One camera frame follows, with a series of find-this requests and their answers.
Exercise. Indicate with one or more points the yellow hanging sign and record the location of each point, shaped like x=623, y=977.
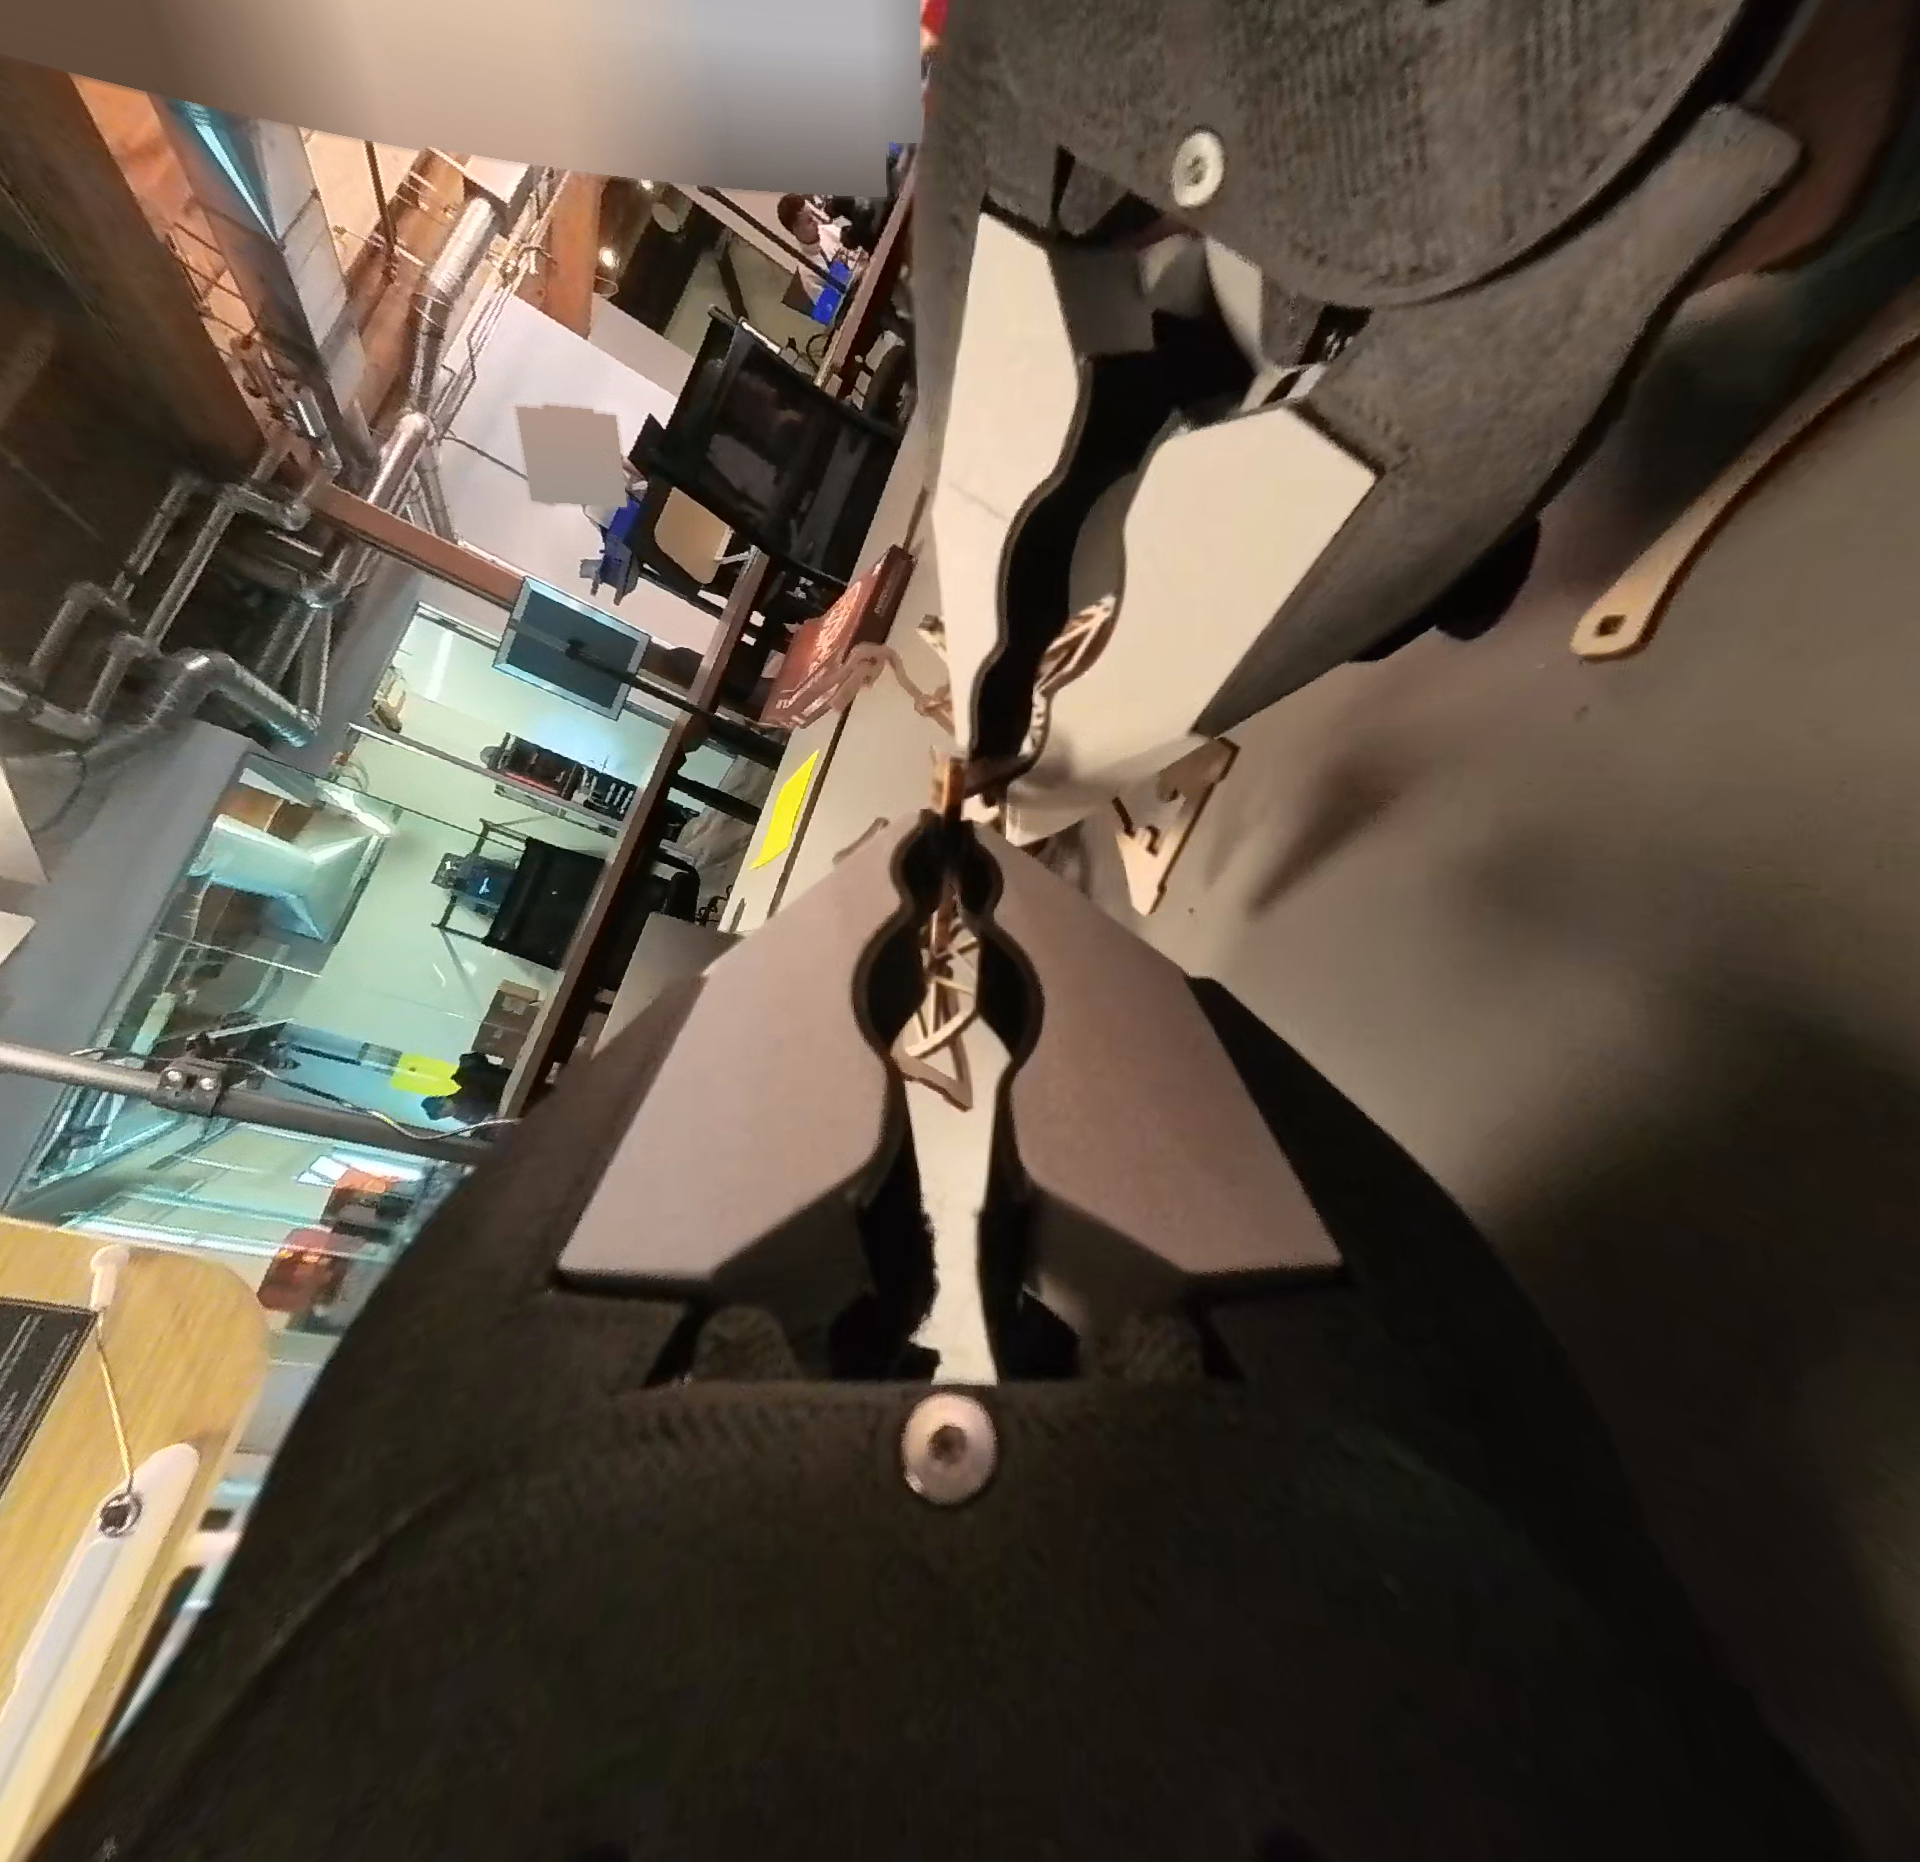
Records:
x=418, y=1075

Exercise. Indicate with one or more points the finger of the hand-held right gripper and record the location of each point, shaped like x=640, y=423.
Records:
x=1213, y=571
x=1000, y=394

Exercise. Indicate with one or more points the black pole with clamp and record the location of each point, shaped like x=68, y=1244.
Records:
x=301, y=1101

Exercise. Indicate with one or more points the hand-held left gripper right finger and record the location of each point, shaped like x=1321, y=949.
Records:
x=1158, y=1114

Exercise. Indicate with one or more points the black framed cart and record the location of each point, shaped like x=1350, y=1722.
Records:
x=763, y=437

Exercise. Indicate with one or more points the metal exhaust hood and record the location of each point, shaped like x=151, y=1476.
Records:
x=283, y=858

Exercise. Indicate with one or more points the dark red printed box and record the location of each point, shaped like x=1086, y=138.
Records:
x=826, y=640

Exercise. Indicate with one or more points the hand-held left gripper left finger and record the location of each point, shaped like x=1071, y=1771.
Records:
x=721, y=1096

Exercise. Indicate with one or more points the tan chair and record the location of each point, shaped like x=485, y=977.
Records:
x=694, y=533

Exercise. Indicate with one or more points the long curved wooden strip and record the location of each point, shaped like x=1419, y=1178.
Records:
x=1650, y=566

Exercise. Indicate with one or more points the wooden topped white stand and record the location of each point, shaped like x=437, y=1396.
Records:
x=163, y=1323

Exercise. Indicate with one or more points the monitor on stand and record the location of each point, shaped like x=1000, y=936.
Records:
x=579, y=646

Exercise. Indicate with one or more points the brown wooden column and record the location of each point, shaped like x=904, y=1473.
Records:
x=390, y=521

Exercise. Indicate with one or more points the metal ventilation duct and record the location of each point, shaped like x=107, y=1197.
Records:
x=418, y=437

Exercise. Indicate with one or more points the yellow sticky note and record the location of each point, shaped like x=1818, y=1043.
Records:
x=788, y=810

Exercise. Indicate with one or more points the orange printer enclosure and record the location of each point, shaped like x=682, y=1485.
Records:
x=324, y=1271

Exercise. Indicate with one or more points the wooden bicycle model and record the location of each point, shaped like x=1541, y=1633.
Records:
x=951, y=994

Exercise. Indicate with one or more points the triangular wooden model part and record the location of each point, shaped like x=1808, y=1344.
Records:
x=1171, y=825

